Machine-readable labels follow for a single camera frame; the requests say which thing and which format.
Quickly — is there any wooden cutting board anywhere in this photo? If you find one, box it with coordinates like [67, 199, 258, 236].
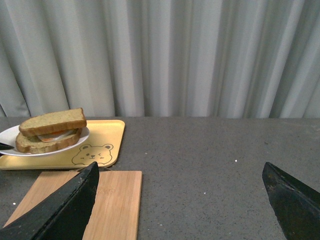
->
[7, 171, 143, 240]

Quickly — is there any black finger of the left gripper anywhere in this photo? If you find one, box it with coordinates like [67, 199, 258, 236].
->
[0, 143, 15, 150]

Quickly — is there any bread slice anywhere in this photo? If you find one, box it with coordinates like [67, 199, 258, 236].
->
[15, 128, 82, 154]
[19, 108, 87, 137]

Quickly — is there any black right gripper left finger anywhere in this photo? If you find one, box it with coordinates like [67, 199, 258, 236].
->
[0, 162, 100, 240]

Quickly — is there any yellow bear tray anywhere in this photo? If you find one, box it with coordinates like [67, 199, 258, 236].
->
[0, 119, 125, 170]

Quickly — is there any grey curtain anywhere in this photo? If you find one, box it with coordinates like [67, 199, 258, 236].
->
[0, 0, 320, 118]

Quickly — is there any sandwich filling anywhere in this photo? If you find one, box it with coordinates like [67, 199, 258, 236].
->
[37, 129, 77, 143]

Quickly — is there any white round plate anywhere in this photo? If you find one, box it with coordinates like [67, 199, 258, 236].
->
[0, 125, 90, 157]

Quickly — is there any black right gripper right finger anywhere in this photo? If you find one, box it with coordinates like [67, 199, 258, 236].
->
[262, 162, 320, 240]

